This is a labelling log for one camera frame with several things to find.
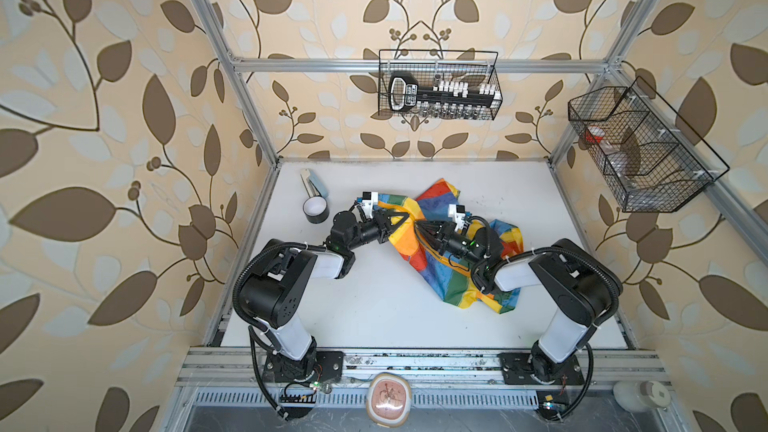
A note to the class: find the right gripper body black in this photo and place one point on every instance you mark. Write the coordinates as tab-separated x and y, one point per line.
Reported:
459	247

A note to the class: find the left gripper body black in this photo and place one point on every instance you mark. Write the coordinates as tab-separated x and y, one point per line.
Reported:
366	234

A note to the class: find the rainbow striped jacket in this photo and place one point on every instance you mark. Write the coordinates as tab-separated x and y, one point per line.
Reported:
453	284

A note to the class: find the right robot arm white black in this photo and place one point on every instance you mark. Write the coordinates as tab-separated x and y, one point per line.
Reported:
585	291

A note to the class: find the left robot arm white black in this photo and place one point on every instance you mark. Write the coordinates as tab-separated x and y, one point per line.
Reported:
268	292

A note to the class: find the black tape roll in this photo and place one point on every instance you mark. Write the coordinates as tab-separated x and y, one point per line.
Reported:
316	209

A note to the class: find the pink round timer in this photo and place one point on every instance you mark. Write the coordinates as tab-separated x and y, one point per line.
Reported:
389	400

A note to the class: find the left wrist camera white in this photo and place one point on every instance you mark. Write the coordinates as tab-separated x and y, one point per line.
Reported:
368	201

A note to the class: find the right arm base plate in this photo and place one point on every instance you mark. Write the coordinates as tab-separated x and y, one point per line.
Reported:
519	368

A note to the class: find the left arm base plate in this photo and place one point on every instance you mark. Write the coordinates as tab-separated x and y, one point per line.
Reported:
317	366

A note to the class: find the black socket set rail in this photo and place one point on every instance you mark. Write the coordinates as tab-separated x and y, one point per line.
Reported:
404	93

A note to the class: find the back wire basket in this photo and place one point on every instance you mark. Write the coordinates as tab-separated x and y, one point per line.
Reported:
429	65

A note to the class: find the wire basket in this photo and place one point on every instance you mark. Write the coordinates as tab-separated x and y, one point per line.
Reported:
653	158
429	65

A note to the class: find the right wire basket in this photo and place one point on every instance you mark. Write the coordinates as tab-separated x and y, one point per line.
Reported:
653	158

